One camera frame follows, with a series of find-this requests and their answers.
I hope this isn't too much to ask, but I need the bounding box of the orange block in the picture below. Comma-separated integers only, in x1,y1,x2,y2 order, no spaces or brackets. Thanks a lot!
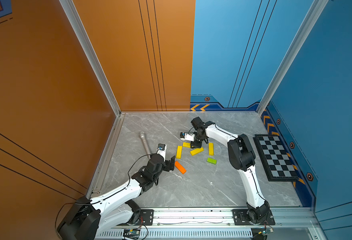
175,161,187,175

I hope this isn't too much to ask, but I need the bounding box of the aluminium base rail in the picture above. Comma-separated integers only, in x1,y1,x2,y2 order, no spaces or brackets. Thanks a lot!
94,207,327,240

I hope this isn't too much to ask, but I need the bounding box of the yellow block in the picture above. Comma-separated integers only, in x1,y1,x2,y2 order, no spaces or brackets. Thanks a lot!
176,146,183,159
183,142,191,148
190,148,204,156
209,143,214,156

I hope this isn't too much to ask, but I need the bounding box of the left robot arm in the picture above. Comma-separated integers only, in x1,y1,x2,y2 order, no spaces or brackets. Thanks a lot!
55,152,176,240

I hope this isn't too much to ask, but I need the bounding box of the right circuit board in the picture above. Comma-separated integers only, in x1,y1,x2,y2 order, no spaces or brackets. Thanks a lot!
251,228,274,240

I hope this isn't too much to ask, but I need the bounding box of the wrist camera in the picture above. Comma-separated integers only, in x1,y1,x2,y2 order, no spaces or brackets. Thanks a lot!
157,144,167,160
180,132,195,142

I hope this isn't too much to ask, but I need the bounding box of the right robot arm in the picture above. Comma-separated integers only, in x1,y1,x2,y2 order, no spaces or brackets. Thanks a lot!
180,117,272,225

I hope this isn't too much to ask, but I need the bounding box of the black white chessboard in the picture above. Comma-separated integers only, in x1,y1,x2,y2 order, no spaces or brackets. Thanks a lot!
254,135,298,182

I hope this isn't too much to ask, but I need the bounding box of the circuit board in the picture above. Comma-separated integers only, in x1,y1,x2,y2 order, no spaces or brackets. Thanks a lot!
251,228,274,240
122,229,141,240

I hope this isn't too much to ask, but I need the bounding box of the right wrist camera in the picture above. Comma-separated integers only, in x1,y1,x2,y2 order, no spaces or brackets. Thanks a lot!
180,132,195,142

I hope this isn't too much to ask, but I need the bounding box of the green block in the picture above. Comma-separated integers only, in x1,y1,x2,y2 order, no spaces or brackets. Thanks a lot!
207,158,217,165

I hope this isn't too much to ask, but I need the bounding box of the left circuit board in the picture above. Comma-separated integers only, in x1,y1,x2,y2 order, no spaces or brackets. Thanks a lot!
122,229,141,240

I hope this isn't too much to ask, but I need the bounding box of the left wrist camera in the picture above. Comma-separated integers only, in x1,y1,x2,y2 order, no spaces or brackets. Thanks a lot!
157,144,167,160

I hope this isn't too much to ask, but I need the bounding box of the grey microphone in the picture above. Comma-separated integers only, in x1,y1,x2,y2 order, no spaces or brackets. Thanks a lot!
139,131,151,159

